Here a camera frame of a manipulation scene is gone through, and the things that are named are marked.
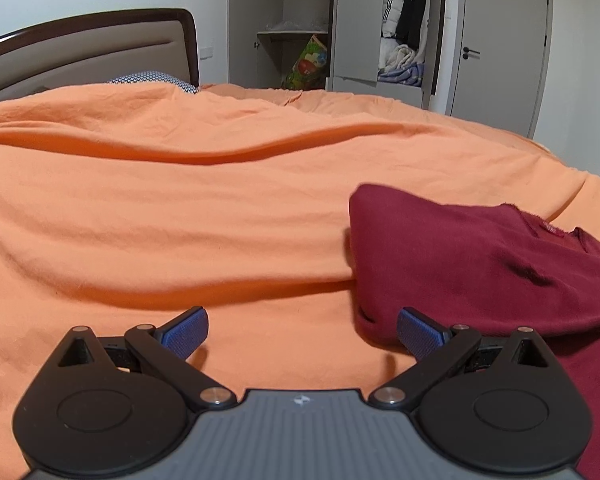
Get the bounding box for grey room door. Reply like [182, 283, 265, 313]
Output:
[450, 0, 553, 139]

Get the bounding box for maroon long sleeve shirt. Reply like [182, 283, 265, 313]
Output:
[349, 184, 600, 479]

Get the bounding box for blue striped folded cloth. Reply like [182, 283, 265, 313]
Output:
[378, 63, 425, 87]

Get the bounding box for blue patterned pillow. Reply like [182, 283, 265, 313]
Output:
[109, 70, 198, 94]

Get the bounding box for colourful fruit print bag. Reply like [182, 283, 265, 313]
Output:
[283, 35, 328, 90]

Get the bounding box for grey built-in wardrobe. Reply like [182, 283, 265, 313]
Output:
[228, 0, 445, 108]

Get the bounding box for white clothes on shelf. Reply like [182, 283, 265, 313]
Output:
[265, 21, 328, 35]

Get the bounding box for black door handle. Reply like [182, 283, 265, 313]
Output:
[462, 47, 481, 60]

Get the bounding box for orange bed duvet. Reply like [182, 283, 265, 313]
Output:
[0, 82, 600, 479]

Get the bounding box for white hanging jacket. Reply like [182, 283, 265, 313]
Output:
[381, 0, 405, 38]

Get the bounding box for brown beige bed headboard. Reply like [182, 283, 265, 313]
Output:
[0, 8, 199, 102]

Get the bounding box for black hanging garment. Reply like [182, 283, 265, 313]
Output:
[396, 0, 427, 51]

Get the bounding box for white folded clothes pile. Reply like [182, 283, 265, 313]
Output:
[378, 38, 425, 73]

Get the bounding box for white wall socket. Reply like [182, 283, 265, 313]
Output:
[199, 47, 213, 60]

